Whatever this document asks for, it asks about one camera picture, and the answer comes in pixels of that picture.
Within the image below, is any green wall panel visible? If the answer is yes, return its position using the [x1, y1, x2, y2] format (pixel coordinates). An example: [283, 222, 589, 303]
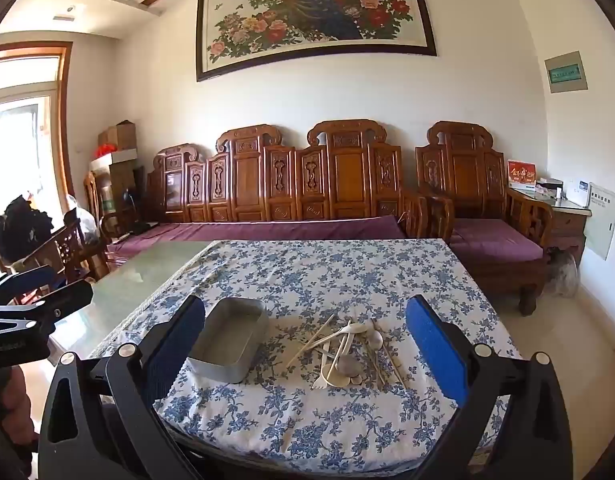
[545, 51, 588, 94]

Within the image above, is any red gift box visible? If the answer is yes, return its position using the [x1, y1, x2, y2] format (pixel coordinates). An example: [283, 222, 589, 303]
[507, 160, 538, 188]

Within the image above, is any framed peacock painting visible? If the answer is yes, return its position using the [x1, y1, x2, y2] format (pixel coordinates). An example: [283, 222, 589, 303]
[196, 0, 437, 82]

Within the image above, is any wooden window frame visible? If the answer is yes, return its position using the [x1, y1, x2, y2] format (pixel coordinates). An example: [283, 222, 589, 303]
[0, 42, 74, 271]

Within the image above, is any purple sofa cushion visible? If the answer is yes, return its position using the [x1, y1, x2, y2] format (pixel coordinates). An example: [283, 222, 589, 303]
[107, 215, 408, 266]

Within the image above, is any carved wooden armchair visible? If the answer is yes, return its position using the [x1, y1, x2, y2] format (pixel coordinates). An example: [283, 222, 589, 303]
[415, 121, 555, 317]

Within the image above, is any white wall panel door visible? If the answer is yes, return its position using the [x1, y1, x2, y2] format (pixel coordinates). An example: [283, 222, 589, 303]
[582, 182, 615, 261]

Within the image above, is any white plastic spoon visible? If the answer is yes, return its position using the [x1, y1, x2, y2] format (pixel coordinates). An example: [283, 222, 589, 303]
[321, 332, 353, 387]
[332, 322, 375, 337]

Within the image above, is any purple armchair cushion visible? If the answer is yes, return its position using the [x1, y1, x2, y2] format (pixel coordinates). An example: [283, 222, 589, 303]
[450, 217, 545, 263]

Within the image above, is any black clothing pile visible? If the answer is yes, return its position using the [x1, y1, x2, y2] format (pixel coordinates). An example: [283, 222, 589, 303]
[0, 195, 55, 266]

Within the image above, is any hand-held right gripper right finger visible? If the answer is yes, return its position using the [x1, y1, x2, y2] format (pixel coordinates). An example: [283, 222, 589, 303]
[405, 294, 574, 480]

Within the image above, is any wooden side table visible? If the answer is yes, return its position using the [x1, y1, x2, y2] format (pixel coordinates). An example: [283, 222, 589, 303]
[507, 185, 593, 266]

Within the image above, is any blue floral tablecloth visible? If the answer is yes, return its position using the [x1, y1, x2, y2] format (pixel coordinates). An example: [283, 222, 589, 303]
[90, 238, 521, 476]

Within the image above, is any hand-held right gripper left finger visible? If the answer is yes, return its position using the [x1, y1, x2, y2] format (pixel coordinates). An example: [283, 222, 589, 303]
[37, 295, 208, 480]

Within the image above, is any wooden chair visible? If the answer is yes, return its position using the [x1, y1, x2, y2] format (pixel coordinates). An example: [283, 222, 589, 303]
[12, 220, 110, 296]

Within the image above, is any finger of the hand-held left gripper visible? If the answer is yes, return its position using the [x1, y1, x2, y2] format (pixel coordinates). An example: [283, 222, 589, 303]
[11, 280, 95, 334]
[0, 265, 64, 307]

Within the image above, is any person's left forearm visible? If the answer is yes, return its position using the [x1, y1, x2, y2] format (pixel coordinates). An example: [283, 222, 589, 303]
[0, 362, 40, 467]

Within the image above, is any brown cardboard box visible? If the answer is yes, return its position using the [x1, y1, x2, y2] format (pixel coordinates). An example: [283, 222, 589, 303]
[98, 120, 138, 152]

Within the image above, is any white plastic fork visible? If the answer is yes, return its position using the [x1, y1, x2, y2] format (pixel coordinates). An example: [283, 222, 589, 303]
[312, 340, 338, 391]

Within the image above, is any grey metal tray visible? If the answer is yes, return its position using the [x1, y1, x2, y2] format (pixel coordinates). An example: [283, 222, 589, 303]
[187, 296, 270, 384]

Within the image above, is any white and blue box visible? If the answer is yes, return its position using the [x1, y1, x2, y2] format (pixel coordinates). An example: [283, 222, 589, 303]
[562, 180, 595, 208]

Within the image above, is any wooden chopstick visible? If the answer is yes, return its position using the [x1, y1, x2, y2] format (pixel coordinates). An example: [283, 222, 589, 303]
[286, 312, 339, 368]
[371, 350, 389, 389]
[304, 325, 353, 351]
[384, 341, 408, 389]

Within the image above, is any grey fluffy object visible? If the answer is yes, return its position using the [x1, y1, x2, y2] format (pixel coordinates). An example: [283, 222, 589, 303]
[545, 247, 581, 298]

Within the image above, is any wooden cabinet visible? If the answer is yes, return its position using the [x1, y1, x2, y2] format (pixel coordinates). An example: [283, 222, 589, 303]
[90, 149, 145, 231]

